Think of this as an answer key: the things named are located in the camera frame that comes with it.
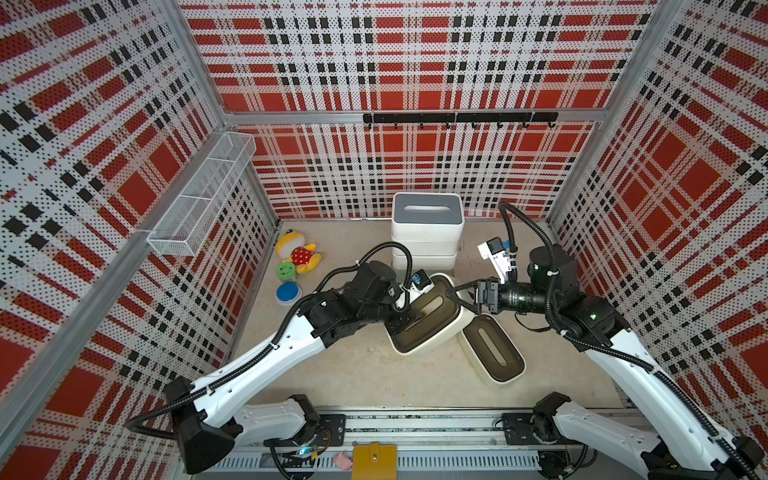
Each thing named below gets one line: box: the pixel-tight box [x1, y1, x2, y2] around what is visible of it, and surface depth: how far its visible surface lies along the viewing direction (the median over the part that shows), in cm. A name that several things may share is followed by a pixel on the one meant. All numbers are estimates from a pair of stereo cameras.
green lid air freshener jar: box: [276, 262, 297, 280], surface depth 103 cm
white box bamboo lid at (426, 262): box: [392, 252, 458, 271], surface depth 82 cm
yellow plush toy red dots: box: [276, 229, 322, 274], surface depth 107 cm
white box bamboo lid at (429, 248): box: [392, 240, 461, 257], surface depth 79 cm
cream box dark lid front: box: [458, 313, 527, 387], surface depth 83 cm
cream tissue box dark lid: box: [385, 273, 474, 356], surface depth 62 cm
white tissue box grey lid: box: [391, 192, 464, 241], surface depth 76 cm
